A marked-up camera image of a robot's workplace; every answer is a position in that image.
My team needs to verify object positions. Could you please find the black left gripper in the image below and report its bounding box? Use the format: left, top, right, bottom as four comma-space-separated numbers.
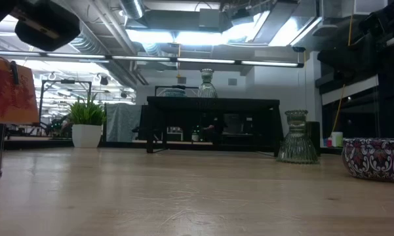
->
0, 0, 81, 86

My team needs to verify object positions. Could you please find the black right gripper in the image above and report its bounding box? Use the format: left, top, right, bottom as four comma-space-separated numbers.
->
317, 3, 394, 83

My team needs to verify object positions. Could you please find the silver candle jar orange label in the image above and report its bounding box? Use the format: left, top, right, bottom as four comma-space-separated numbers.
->
0, 55, 39, 180

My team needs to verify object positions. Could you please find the purple patterned round tin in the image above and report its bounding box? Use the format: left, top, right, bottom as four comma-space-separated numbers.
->
342, 137, 394, 183

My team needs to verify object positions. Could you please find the blue patterned round tin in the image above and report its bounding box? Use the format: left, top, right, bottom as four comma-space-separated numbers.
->
163, 87, 187, 98

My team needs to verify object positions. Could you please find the white roll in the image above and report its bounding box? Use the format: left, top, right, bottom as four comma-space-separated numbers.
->
330, 131, 344, 148

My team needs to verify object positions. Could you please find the green plant in white pot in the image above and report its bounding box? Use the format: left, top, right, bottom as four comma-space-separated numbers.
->
65, 92, 108, 148

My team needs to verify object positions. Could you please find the grey fabric cover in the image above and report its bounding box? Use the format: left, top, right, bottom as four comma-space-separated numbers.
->
105, 103, 142, 142

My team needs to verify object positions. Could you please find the black mesh metal shelf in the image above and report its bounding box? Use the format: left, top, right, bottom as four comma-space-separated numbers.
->
146, 96, 285, 157

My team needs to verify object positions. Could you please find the LED light bar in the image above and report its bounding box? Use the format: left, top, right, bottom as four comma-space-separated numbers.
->
0, 49, 305, 69

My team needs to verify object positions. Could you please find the yellow hanging cable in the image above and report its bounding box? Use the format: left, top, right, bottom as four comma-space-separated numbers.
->
332, 14, 354, 134

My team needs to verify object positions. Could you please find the black metal frame stand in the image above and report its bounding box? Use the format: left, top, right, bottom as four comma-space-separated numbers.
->
39, 79, 93, 132

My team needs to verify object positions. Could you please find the black aluminium table frame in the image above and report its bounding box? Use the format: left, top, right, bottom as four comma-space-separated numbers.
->
3, 136, 345, 155

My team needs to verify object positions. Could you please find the silver ventilation duct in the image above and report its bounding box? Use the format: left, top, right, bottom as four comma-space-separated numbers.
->
119, 0, 145, 20

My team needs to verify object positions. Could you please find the black frame with handle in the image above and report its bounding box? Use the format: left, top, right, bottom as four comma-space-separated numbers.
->
155, 85, 203, 98

